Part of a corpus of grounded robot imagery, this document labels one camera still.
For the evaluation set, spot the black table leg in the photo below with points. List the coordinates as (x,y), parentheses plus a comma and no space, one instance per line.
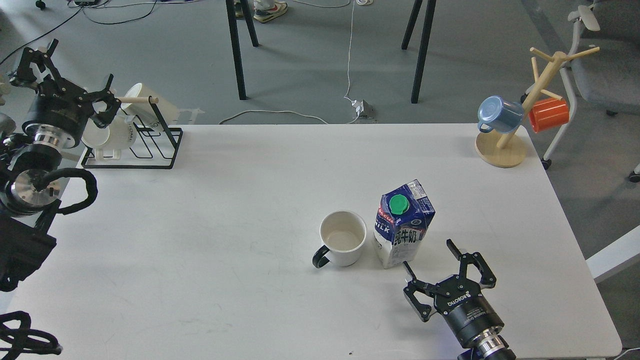
(235,43)
(424,42)

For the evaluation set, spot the white sneaker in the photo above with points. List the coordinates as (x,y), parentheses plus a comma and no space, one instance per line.
(268,10)

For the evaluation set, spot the white mug hanging rear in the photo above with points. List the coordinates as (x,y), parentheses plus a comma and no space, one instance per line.
(144,109)

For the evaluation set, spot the white mug lying front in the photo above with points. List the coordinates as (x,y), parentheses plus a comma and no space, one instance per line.
(117,136)

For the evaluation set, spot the blue white milk carton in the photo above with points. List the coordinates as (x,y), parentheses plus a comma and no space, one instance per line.
(402,220)

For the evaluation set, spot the black wire mug rack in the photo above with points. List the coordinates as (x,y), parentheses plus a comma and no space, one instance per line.
(152,149)

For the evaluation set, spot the orange mug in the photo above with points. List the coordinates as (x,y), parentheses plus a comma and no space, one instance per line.
(549,113)

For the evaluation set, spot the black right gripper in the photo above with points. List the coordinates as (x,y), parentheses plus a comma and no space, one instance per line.
(467,310)

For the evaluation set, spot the white power plug adapter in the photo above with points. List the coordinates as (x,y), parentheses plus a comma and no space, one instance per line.
(363,110)

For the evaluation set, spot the white mug black handle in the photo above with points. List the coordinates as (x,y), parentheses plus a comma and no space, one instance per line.
(343,234)

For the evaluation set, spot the blue mug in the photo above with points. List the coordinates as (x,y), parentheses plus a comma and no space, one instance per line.
(495,113)

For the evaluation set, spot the wooden mug tree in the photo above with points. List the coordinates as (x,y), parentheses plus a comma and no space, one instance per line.
(505,149)

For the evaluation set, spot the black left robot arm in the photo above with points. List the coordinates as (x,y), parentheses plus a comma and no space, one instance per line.
(33,187)

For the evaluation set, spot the black table leg right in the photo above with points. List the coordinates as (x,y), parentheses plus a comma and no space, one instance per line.
(424,42)

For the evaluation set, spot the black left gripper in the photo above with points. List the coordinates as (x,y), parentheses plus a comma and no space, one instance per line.
(55,103)

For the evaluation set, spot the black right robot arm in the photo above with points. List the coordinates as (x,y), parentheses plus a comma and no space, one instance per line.
(491,345)

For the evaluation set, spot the black table leg left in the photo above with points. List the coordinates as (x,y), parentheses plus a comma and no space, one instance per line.
(235,43)

